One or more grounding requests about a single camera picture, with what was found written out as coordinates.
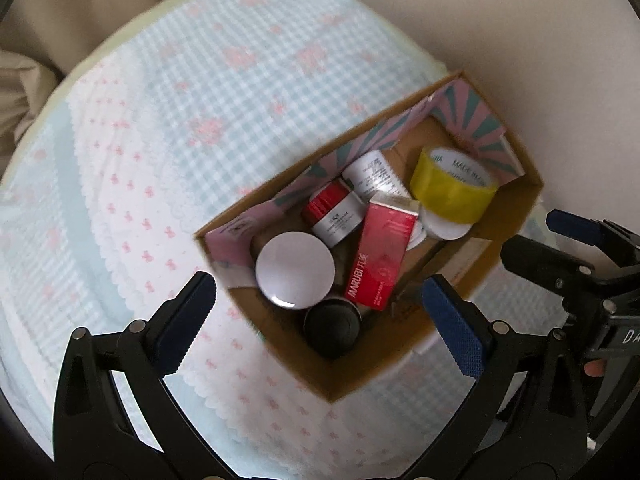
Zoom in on white pill bottle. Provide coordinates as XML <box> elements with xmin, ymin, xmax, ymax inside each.
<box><xmin>341</xmin><ymin>150</ymin><xmax>419</xmax><ymax>233</ymax></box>

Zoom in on person's right hand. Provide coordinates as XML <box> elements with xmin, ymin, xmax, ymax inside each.
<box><xmin>584</xmin><ymin>359</ymin><xmax>608</xmax><ymax>377</ymax></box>

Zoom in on dark jar white label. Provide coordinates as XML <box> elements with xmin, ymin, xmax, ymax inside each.
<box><xmin>303</xmin><ymin>296</ymin><xmax>362</xmax><ymax>361</ymax></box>

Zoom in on yellow tape roll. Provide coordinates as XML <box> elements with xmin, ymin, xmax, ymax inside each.
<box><xmin>409</xmin><ymin>148</ymin><xmax>498</xmax><ymax>224</ymax></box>

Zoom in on red cosmetics box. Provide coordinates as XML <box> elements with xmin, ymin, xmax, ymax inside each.
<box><xmin>345</xmin><ymin>192</ymin><xmax>419</xmax><ymax>311</ymax></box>

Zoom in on white round lid jar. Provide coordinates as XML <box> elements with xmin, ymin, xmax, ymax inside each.
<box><xmin>419</xmin><ymin>206</ymin><xmax>472</xmax><ymax>242</ymax></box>

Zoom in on checkered floral bed cover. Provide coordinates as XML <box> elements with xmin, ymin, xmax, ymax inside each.
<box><xmin>1</xmin><ymin>0</ymin><xmax>471</xmax><ymax>479</ymax></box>

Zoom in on white lid green jar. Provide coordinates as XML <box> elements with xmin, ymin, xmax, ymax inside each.
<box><xmin>255</xmin><ymin>231</ymin><xmax>335</xmax><ymax>310</ymax></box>

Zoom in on red lid silver jar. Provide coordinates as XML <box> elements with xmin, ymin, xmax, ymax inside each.
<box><xmin>300</xmin><ymin>178</ymin><xmax>367</xmax><ymax>248</ymax></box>

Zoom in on cardboard box pink lining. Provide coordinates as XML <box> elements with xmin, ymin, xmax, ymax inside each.
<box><xmin>196</xmin><ymin>72</ymin><xmax>542</xmax><ymax>402</ymax></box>

